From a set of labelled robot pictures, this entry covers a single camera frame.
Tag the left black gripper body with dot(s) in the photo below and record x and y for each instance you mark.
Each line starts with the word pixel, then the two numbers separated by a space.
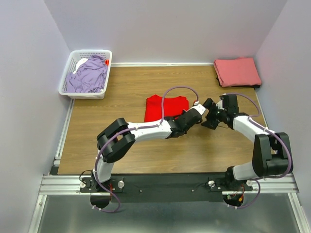
pixel 185 131

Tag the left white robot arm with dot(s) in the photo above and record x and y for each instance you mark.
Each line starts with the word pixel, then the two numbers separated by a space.
pixel 116 140

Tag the white garment in basket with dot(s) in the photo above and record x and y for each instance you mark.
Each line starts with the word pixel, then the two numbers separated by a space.
pixel 79 63

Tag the aluminium frame rail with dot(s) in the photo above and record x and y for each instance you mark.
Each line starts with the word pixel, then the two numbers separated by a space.
pixel 70 185

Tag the purple t shirt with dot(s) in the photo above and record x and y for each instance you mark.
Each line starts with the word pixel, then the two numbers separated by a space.
pixel 89 78

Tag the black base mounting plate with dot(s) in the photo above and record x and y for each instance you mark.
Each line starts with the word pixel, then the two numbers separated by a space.
pixel 167 187

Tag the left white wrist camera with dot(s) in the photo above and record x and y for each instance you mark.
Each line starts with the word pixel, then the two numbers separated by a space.
pixel 198 107

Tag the white plastic laundry basket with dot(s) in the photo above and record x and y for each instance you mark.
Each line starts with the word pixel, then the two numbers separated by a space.
pixel 74 57

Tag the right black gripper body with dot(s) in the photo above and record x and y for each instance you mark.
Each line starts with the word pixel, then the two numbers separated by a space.
pixel 216 113

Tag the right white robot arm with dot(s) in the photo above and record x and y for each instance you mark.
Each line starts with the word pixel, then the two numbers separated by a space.
pixel 271 157

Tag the folded pink t shirt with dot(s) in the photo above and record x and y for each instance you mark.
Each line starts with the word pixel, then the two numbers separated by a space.
pixel 240 67

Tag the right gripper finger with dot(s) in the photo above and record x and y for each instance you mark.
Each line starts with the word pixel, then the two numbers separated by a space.
pixel 209 104
pixel 211 124

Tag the red t shirt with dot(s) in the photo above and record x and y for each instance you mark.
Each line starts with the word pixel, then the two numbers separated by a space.
pixel 172 107

